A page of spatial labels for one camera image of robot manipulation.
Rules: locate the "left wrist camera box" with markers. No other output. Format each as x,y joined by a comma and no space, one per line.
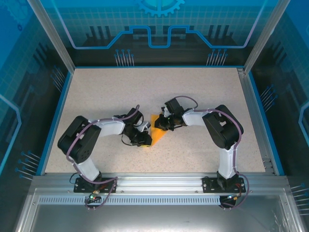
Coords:
144,126

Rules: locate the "steel sheet tray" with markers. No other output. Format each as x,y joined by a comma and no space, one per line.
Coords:
154,217

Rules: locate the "aluminium frame post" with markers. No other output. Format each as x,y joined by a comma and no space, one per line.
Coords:
51,36
266,33

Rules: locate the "aluminium side rail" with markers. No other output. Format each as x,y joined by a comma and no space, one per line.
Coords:
256,120

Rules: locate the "aluminium mounting beam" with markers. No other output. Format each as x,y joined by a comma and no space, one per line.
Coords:
159,181

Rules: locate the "blue gear print panel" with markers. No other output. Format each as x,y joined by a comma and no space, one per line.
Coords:
157,21

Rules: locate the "blue table edge strip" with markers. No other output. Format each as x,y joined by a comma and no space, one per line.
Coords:
54,123
266,123

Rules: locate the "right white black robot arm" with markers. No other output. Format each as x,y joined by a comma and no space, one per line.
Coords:
222,129

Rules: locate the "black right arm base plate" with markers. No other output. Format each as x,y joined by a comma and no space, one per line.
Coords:
208,184

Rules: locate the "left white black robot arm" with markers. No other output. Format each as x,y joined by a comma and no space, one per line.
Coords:
79,141

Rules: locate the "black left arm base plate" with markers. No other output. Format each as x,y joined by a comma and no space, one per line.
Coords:
108,187

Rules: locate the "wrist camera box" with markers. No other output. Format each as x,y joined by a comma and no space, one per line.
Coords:
165,111
144,126

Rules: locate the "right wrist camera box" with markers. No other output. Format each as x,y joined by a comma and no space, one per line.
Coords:
165,111

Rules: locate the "blue grid print panel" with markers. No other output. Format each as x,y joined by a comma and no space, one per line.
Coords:
21,96
292,108

